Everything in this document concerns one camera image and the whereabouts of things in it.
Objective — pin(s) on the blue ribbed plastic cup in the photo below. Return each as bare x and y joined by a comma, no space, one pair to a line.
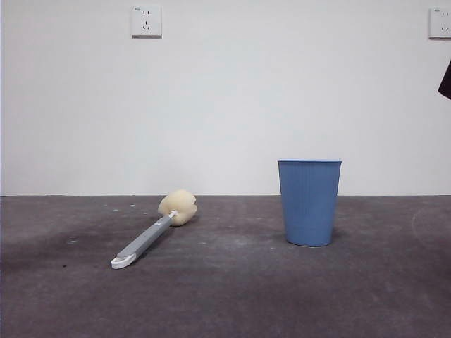
309,204

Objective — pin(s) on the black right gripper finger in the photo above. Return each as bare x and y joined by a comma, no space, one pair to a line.
446,86

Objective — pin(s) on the white wall socket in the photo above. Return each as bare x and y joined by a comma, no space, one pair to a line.
441,23
147,21

